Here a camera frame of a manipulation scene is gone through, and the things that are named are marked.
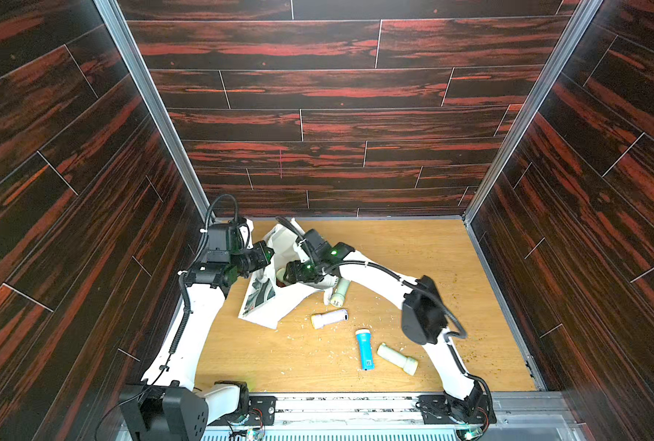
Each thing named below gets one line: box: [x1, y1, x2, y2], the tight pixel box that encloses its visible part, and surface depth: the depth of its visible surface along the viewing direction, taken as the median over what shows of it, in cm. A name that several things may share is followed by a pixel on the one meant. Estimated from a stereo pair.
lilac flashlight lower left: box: [310, 308, 350, 330], surface depth 90 cm
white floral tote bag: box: [237, 219, 339, 330], surface depth 79 cm
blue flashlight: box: [355, 328, 376, 372], surface depth 86 cm
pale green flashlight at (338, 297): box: [330, 277, 352, 308], surface depth 95 cm
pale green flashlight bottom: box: [376, 342, 419, 376], surface depth 82 cm
